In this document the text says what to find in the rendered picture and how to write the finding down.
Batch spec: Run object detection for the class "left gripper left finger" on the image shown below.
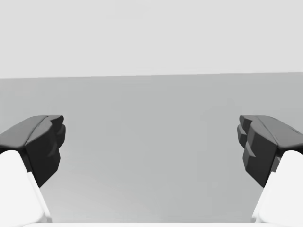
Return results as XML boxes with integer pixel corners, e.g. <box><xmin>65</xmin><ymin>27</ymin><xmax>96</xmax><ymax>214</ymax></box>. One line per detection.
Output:
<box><xmin>0</xmin><ymin>115</ymin><xmax>66</xmax><ymax>225</ymax></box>

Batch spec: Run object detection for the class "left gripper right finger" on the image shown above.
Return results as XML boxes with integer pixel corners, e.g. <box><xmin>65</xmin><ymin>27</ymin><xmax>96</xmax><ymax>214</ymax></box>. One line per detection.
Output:
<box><xmin>237</xmin><ymin>115</ymin><xmax>303</xmax><ymax>224</ymax></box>

